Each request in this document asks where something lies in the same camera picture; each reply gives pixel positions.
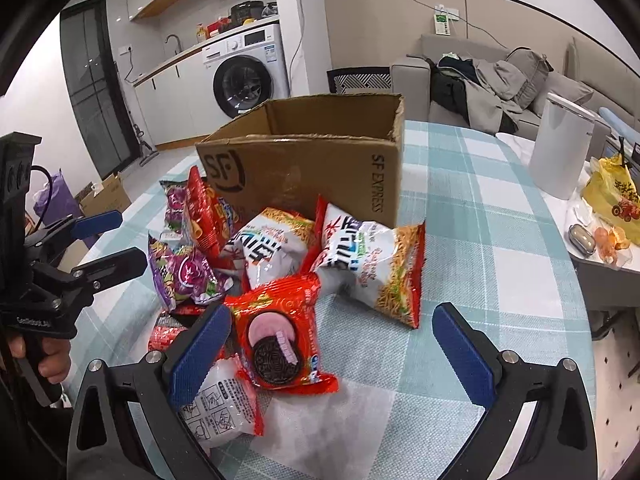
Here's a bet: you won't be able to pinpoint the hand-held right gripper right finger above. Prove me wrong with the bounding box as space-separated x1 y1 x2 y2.
431 302 599 480

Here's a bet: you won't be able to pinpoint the white washing machine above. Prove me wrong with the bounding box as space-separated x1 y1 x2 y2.
202 22 292 122

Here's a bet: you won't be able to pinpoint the small floor cardboard box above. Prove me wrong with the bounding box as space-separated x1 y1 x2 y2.
79 172 132 219

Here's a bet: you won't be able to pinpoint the person's left hand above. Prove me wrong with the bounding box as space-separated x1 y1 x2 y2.
9 336 72 386

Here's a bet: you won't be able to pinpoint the large grey pillow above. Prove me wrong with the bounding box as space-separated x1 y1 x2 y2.
504 46 554 111

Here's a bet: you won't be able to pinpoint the wall remote holder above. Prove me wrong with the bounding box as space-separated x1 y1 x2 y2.
432 4 462 37

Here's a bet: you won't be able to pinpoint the black rice cooker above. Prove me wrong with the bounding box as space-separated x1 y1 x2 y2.
229 0 265 26

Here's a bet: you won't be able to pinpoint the beige sofa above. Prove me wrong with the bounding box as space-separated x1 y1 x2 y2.
390 34 640 137

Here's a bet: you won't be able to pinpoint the white red-edged snack packet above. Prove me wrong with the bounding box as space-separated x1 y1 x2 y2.
177 345 264 451

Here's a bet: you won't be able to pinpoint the small grey pillow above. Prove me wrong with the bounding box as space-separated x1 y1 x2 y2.
532 71 594 117

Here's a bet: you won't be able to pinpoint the black glass door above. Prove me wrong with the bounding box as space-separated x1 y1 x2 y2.
59 0 142 177

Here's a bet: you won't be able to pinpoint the small grey case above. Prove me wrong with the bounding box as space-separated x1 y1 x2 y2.
567 223 597 259

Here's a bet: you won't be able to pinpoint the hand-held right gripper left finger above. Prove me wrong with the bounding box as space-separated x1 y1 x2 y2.
66 302 234 480

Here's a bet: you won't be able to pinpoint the yellow plastic bag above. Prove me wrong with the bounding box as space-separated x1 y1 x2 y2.
580 155 640 246

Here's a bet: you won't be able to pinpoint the white kitchen counter cabinets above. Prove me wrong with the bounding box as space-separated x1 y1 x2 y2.
132 49 217 149

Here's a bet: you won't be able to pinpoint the brown cardboard box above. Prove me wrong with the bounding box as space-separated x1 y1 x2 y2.
195 92 406 229

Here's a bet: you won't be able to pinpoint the red cookie packet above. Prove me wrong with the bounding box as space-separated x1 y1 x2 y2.
223 272 340 401

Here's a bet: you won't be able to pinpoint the red corn snack packet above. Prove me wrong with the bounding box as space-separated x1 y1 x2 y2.
182 166 242 262

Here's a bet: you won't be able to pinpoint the person's left forearm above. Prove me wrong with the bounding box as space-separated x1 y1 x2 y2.
0 355 69 480

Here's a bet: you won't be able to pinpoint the black white patterned cushion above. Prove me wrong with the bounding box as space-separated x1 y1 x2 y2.
327 67 391 96

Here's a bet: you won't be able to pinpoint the oranges in clear bag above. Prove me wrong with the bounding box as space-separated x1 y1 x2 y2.
594 225 632 267

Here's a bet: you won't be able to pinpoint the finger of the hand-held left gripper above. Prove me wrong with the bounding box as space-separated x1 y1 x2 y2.
65 211 124 240
71 247 149 287

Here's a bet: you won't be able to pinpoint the purple bag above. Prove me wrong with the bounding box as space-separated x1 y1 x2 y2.
33 169 97 250

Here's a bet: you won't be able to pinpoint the white noodle snack packet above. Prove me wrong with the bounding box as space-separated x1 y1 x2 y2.
310 195 427 331
222 206 322 292

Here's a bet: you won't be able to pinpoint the red and black snack packet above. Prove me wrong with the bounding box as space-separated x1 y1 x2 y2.
148 302 212 354

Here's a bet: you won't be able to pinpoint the white electric kettle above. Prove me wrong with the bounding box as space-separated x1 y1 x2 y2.
528 92 599 201

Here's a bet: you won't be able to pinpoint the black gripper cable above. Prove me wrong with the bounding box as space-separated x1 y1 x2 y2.
31 166 54 223

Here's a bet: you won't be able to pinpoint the blue ironing board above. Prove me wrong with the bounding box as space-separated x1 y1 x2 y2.
597 107 639 134

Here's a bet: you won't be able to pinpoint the grey jacket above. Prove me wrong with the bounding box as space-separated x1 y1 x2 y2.
472 57 540 134

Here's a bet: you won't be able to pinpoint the white side table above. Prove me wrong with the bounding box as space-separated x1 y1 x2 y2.
495 131 640 313

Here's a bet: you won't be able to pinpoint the black clothing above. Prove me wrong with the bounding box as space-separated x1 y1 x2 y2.
429 56 482 127

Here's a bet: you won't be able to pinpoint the purple snack packet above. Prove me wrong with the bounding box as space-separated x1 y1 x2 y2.
159 179 194 242
146 234 236 311

